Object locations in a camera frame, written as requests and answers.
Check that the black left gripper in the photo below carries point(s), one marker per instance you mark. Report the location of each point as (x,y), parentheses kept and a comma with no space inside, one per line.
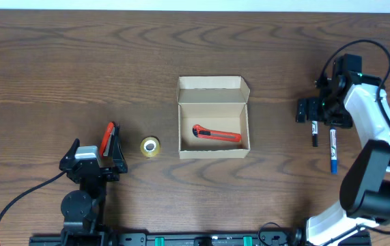
(93,171)

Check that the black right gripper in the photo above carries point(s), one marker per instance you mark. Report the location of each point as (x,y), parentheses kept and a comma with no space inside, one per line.
(304,110)

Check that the black cap white marker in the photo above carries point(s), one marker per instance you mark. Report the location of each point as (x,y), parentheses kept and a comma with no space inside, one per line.
(314,132)

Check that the blue cap white marker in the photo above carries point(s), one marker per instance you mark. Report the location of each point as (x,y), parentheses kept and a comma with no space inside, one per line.
(333,150)

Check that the yellow tape roll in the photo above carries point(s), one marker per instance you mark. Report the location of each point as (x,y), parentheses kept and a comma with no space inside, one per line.
(150,146)

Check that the cardboard box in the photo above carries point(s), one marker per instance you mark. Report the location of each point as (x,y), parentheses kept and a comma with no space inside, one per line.
(218,103)

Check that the orange utility knife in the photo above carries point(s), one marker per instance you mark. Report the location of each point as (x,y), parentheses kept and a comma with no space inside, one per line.
(204,133)

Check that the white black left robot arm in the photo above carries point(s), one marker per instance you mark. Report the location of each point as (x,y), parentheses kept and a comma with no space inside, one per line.
(83,209)

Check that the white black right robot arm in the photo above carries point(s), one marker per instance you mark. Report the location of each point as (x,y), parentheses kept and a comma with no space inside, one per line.
(354,100)

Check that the black aluminium mounting rail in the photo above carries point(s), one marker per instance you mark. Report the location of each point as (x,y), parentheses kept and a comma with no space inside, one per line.
(273,237)

